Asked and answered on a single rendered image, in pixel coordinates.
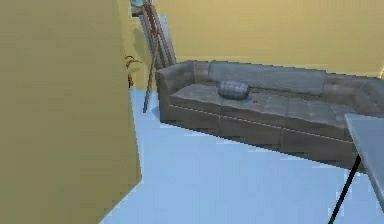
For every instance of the grey table with black legs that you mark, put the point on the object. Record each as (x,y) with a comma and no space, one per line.
(370,140)

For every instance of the brown house plant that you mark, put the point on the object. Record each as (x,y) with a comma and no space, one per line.
(130,66)

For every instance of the grey checked round pillow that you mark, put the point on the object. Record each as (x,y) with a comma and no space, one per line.
(233,89)

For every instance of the brown tripod floor lamp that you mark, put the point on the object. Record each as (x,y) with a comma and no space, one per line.
(154,50)

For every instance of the grey sofa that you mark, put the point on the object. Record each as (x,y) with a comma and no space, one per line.
(253,113)

